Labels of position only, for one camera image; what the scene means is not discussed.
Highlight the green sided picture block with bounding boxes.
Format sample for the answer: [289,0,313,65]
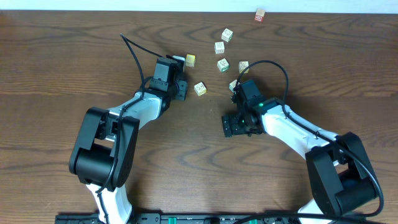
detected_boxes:
[229,80,239,93]

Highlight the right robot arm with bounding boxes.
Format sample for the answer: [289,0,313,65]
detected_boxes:
[222,80,384,223]

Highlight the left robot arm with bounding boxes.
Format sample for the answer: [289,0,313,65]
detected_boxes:
[69,55,188,223]

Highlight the yellow sided acorn block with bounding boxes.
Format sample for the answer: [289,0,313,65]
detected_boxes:
[194,82,207,96]

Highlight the plain yellow block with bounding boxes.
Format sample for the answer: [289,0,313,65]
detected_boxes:
[185,54,196,67]

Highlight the white block green side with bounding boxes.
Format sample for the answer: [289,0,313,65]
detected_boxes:
[217,58,229,73]

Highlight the white block red picture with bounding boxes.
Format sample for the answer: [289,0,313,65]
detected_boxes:
[215,42,225,54]

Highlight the yellow sided picture block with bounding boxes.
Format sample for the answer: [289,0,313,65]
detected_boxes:
[238,61,249,74]

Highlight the white block green picture top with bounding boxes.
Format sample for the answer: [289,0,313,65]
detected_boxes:
[221,28,233,42]

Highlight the red block at table edge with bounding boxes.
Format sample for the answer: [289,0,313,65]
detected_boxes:
[254,8,266,22]

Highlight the right black cable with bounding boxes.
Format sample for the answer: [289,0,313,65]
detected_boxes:
[233,60,385,218]

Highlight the black cable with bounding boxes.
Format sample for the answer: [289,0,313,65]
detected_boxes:
[233,60,385,218]
[96,33,165,223]

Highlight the left black cable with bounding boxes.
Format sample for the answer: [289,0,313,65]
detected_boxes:
[96,33,165,223]

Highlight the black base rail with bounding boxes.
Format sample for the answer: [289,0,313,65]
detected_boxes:
[55,211,380,224]

